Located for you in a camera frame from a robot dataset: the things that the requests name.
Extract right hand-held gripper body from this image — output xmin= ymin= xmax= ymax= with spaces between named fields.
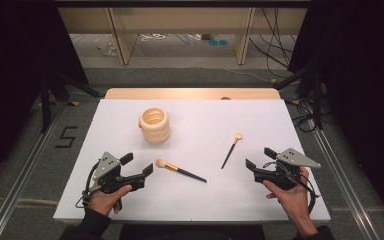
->
xmin=253 ymin=147 xmax=322 ymax=192

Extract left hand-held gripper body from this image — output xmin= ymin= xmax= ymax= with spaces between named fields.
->
xmin=91 ymin=151 xmax=146 ymax=195

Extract small black makeup brush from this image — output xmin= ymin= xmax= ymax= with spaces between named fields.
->
xmin=220 ymin=132 xmax=244 ymax=170

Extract large black makeup brush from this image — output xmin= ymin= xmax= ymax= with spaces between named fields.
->
xmin=155 ymin=158 xmax=209 ymax=184

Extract beige ribbed brush holder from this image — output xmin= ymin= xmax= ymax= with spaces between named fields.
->
xmin=138 ymin=106 xmax=172 ymax=145

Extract person's left hand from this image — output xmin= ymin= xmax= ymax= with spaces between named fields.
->
xmin=87 ymin=184 xmax=134 ymax=217

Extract person's right hand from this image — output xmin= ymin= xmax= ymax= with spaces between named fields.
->
xmin=262 ymin=167 xmax=313 ymax=222

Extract white foam board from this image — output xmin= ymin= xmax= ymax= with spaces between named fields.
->
xmin=52 ymin=98 xmax=332 ymax=223

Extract black metal stand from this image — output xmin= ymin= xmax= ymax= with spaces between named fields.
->
xmin=39 ymin=70 xmax=102 ymax=135
xmin=272 ymin=61 xmax=325 ymax=132

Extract person's dark clothing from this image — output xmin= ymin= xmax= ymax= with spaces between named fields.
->
xmin=117 ymin=223 xmax=266 ymax=240

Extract wooden table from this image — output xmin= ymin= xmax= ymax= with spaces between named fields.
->
xmin=103 ymin=87 xmax=282 ymax=101

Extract clear plastic bag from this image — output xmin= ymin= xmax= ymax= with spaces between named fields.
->
xmin=92 ymin=37 xmax=118 ymax=58

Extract dark curtain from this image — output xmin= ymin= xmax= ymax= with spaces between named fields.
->
xmin=287 ymin=0 xmax=384 ymax=233
xmin=0 ymin=0 xmax=90 ymax=194

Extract wooden shelf unit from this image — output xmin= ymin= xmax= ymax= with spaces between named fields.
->
xmin=57 ymin=7 xmax=310 ymax=66

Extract left hand-held gripper cable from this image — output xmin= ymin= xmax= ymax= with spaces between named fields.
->
xmin=74 ymin=160 xmax=102 ymax=210

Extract hand-held gripper cable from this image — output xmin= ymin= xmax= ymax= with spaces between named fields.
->
xmin=291 ymin=171 xmax=320 ymax=215
xmin=74 ymin=160 xmax=102 ymax=210

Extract right hand-held gripper cable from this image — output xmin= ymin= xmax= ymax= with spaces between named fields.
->
xmin=291 ymin=171 xmax=320 ymax=215

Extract black floor cables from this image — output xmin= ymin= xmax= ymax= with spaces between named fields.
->
xmin=287 ymin=99 xmax=318 ymax=133

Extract metal floor rail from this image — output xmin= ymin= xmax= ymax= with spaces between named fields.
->
xmin=307 ymin=119 xmax=382 ymax=240
xmin=0 ymin=102 xmax=65 ymax=240

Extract hanging black cables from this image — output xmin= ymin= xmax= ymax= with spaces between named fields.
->
xmin=247 ymin=7 xmax=298 ymax=70

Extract white cord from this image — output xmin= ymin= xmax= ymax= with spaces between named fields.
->
xmin=139 ymin=32 xmax=168 ymax=43

